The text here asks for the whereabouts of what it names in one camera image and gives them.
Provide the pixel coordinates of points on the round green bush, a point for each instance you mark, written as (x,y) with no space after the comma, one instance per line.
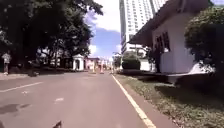
(131,62)

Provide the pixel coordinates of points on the small white booth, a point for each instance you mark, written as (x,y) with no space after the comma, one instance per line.
(78,62)

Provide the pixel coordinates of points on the grey asphalt road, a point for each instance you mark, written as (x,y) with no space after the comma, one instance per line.
(76,100)

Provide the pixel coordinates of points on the tall glass tower building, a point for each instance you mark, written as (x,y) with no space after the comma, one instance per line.
(136,20)

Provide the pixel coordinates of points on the white house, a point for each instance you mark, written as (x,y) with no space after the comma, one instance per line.
(176,46)

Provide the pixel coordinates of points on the grass verge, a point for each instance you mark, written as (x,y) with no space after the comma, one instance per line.
(173,103)

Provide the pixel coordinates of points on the row of dark trees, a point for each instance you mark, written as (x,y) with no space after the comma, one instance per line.
(43,30)

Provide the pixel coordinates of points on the robot's own part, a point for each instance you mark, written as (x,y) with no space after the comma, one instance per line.
(57,125)

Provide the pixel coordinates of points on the dark low hedge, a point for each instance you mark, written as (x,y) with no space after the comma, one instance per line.
(200,83)

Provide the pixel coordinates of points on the green leafy tree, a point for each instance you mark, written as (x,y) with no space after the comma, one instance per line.
(206,36)

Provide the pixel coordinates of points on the person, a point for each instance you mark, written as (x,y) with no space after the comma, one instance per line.
(6,61)

